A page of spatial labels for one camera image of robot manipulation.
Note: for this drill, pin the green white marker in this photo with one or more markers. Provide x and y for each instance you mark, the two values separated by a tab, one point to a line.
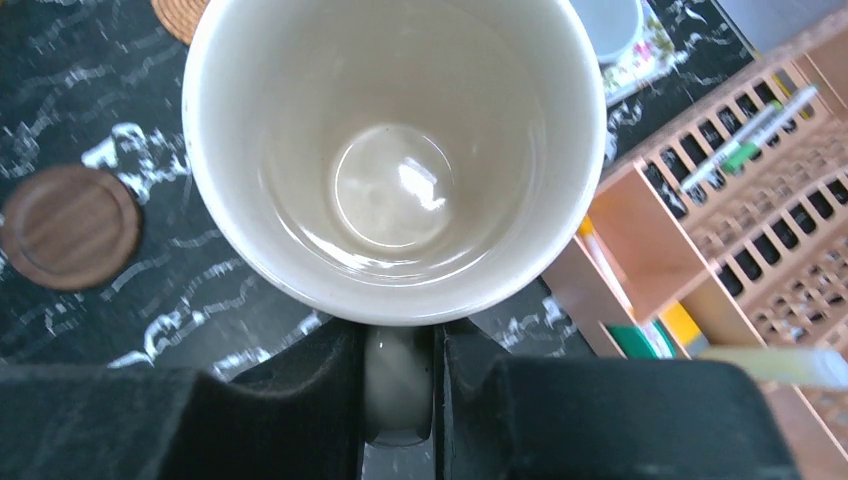
751	137

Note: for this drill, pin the floral serving tray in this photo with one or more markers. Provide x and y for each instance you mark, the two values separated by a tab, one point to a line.
649	58

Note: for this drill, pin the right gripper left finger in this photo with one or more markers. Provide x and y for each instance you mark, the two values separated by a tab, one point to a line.
294	416

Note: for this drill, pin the small light blue mug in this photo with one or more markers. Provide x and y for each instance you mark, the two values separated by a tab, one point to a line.
613	26

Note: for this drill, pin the dark walnut round coaster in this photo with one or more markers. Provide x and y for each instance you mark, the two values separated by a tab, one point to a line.
70	227

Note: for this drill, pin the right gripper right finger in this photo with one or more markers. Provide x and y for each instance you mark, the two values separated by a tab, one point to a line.
506	416

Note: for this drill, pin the woven rattan coaster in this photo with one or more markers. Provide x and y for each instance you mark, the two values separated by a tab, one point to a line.
180	17

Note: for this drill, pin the beige mug with number three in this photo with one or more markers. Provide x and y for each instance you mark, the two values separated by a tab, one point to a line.
397	164

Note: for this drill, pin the green eraser block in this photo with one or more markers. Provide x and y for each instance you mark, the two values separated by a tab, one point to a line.
644	342

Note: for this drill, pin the peach desk file organizer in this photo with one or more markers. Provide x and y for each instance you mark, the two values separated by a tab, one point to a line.
758	260

